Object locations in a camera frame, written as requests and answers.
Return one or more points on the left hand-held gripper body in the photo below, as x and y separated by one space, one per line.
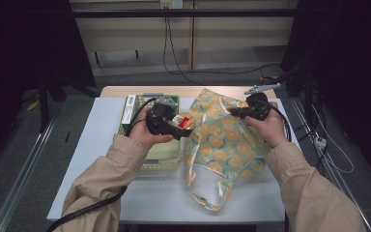
159 121

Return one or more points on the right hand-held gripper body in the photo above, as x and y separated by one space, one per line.
259 109

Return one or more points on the red and white snack packet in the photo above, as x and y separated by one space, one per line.
183 121

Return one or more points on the pale yellow perforated plastic basket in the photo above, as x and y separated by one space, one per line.
161 154

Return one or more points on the orange patterned teal bag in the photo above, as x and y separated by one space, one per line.
225 145

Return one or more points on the tall green white medicine box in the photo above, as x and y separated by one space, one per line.
128 109

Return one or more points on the person's left hand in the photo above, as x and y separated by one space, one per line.
141 132

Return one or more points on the person's right hand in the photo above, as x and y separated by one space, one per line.
272 129

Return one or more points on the black metal stand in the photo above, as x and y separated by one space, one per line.
308 90
44 103

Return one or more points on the white power strip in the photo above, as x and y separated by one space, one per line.
320 141

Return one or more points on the yellow tape strip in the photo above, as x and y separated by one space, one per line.
34 106

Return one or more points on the white wall socket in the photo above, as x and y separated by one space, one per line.
175 4

